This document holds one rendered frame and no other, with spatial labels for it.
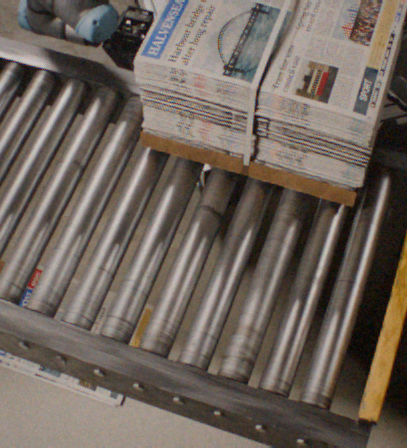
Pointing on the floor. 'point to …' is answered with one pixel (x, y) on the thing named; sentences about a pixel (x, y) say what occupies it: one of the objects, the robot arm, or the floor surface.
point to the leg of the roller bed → (392, 237)
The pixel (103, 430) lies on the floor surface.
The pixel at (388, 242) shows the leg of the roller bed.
